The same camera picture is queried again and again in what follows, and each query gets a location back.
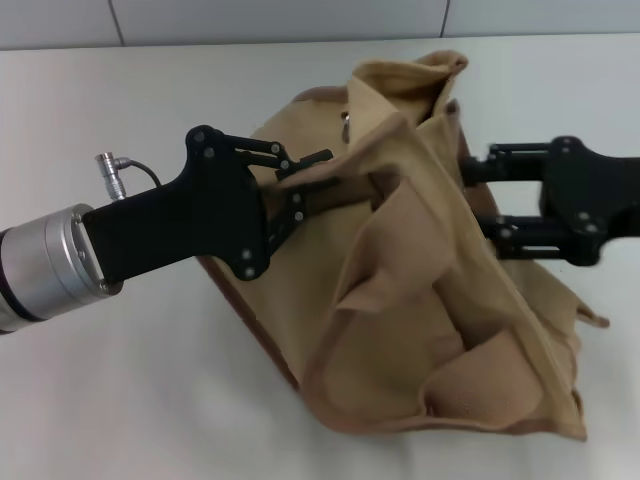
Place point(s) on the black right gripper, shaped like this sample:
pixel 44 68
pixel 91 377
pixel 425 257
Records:
pixel 590 195

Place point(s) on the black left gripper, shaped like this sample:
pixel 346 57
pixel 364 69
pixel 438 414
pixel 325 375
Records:
pixel 200 215

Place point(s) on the metal zipper pull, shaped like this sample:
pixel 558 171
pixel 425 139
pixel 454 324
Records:
pixel 345 127

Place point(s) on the khaki canvas food bag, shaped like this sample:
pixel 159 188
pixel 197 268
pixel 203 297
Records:
pixel 400 300

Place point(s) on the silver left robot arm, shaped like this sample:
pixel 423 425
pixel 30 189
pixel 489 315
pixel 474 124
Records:
pixel 50 265

